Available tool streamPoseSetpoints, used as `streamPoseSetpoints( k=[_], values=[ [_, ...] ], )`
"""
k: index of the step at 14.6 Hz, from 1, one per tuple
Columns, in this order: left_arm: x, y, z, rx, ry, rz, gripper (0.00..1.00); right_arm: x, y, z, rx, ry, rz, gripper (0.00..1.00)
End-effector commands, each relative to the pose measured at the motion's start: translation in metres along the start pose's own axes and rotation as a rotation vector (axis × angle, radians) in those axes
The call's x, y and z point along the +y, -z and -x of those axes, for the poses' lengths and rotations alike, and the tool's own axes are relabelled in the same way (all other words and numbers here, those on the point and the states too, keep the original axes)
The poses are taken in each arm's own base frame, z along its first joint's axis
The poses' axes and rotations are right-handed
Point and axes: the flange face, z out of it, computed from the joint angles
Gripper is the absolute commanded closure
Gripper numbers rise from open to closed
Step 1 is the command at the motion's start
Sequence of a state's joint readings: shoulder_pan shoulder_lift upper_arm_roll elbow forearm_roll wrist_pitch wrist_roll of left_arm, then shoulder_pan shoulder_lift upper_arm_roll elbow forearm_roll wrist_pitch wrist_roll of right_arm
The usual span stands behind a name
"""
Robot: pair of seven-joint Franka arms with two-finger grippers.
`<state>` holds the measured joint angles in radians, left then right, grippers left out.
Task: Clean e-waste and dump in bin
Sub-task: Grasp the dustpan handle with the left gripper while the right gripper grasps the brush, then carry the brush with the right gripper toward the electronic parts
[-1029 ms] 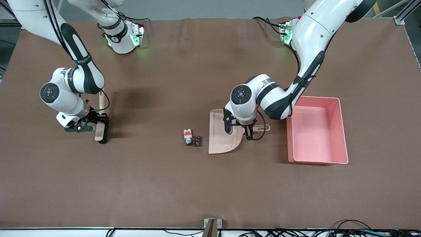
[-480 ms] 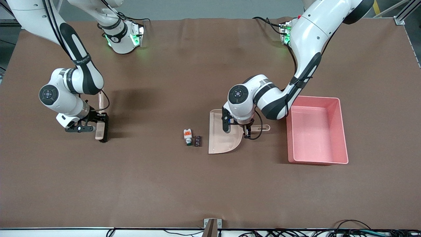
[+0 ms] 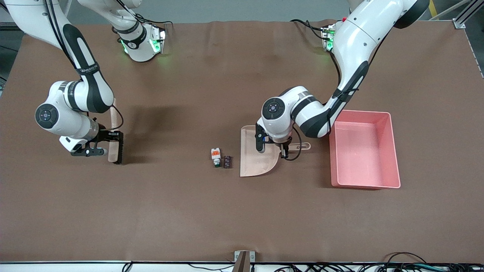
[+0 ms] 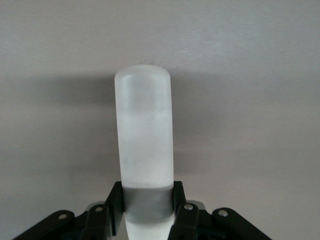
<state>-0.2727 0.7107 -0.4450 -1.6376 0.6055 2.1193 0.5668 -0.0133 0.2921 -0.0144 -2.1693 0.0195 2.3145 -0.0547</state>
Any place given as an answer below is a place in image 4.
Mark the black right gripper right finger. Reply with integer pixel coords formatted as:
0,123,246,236
169,179,275,240

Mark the large table cover mat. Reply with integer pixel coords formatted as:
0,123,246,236
0,0,320,240

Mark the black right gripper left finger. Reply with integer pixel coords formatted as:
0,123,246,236
13,181,126,240

